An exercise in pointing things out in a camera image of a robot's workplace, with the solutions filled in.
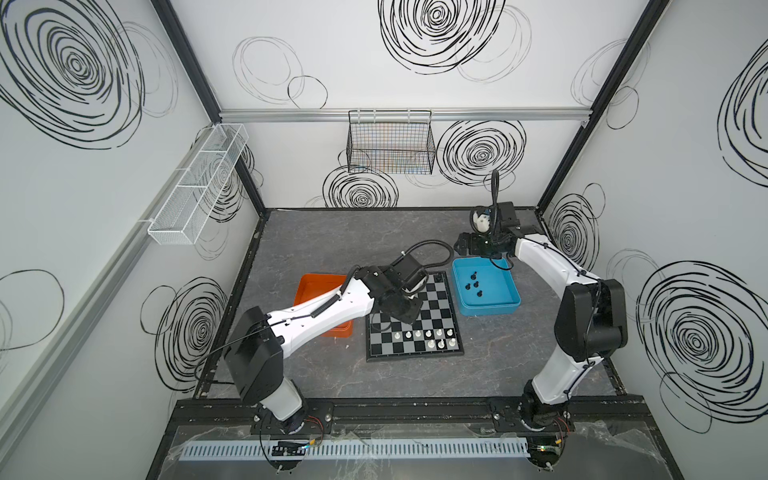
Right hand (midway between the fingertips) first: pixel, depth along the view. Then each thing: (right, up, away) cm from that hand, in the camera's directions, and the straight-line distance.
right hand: (465, 246), depth 92 cm
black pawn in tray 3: (+6, -16, +5) cm, 17 cm away
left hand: (-16, -17, -13) cm, 27 cm away
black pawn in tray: (+5, -11, +8) cm, 14 cm away
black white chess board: (-10, -25, -5) cm, 28 cm away
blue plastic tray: (+9, -14, +7) cm, 18 cm away
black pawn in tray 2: (+2, -13, +5) cm, 14 cm away
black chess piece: (+5, -13, +7) cm, 16 cm away
